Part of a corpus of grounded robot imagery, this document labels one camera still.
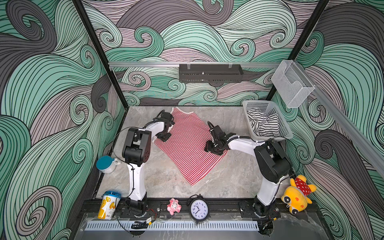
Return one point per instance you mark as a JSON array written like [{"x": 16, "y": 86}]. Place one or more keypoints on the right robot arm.
[{"x": 272, "y": 161}]

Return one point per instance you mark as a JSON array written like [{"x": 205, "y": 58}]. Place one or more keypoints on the aluminium rail wall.
[
  {"x": 358, "y": 109},
  {"x": 141, "y": 64}
]

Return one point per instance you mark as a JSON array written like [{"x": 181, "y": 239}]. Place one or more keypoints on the teal lid white mug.
[{"x": 107, "y": 164}]

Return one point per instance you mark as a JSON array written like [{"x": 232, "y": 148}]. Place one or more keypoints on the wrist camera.
[
  {"x": 218, "y": 134},
  {"x": 166, "y": 117}
]

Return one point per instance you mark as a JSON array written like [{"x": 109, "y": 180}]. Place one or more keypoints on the white slotted cable duct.
[{"x": 175, "y": 226}]

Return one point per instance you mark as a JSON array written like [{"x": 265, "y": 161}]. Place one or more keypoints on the black wall shelf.
[{"x": 212, "y": 74}]

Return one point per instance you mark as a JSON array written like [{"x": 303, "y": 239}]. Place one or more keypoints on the red white striped tank top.
[{"x": 186, "y": 146}]

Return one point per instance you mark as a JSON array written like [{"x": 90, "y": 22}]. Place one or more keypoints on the yellow drink cup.
[{"x": 109, "y": 204}]

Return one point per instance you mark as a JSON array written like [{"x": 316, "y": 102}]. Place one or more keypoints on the yellow plush toy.
[{"x": 296, "y": 195}]

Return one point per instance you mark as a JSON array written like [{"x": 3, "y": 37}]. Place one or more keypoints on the black white striped tank top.
[{"x": 262, "y": 125}]

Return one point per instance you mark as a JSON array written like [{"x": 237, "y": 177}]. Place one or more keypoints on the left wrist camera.
[{"x": 166, "y": 117}]

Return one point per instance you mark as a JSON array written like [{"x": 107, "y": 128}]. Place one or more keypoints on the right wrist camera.
[{"x": 218, "y": 134}]

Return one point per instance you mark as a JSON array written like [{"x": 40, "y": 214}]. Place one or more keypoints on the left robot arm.
[{"x": 136, "y": 152}]

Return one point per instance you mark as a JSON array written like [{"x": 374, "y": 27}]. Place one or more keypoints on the grey plastic laundry basket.
[{"x": 268, "y": 108}]

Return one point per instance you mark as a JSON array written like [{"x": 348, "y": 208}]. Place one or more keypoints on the black alarm clock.
[{"x": 198, "y": 208}]

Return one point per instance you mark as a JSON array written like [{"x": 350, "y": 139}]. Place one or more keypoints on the pink plush toy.
[{"x": 174, "y": 206}]

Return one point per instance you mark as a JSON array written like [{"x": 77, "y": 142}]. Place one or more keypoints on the aluminium rail back wall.
[{"x": 141, "y": 64}]

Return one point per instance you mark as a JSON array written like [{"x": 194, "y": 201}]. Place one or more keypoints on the aluminium rail right wall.
[{"x": 358, "y": 109}]

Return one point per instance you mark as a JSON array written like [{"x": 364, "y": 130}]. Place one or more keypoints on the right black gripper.
[{"x": 207, "y": 147}]

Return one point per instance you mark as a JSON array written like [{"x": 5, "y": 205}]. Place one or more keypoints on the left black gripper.
[{"x": 165, "y": 138}]

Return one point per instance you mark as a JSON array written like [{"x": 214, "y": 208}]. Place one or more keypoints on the clear wall-mounted bin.
[{"x": 292, "y": 83}]

